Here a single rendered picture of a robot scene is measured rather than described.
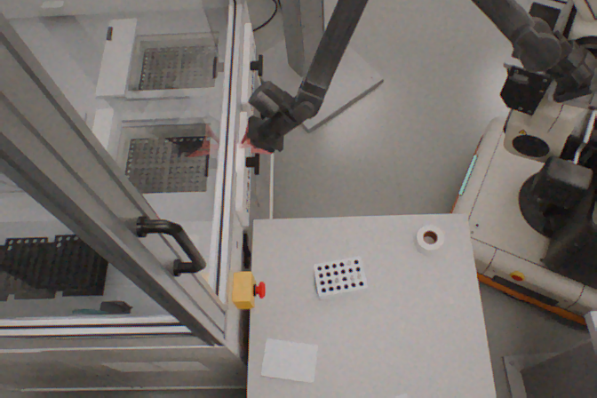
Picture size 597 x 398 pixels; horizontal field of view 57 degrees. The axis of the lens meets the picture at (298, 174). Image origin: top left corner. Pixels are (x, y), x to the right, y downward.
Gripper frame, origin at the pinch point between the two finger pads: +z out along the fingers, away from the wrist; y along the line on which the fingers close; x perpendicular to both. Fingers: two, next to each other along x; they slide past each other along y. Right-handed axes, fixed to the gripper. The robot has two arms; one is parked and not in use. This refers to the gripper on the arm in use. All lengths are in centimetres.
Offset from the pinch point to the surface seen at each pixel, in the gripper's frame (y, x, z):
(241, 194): 0.6, 13.7, 0.0
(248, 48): 2.0, -32.4, 0.8
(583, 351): -91, 43, -33
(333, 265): -26.0, 27.0, -4.5
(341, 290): -26.7, 33.8, -6.8
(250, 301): -4.2, 39.8, -0.7
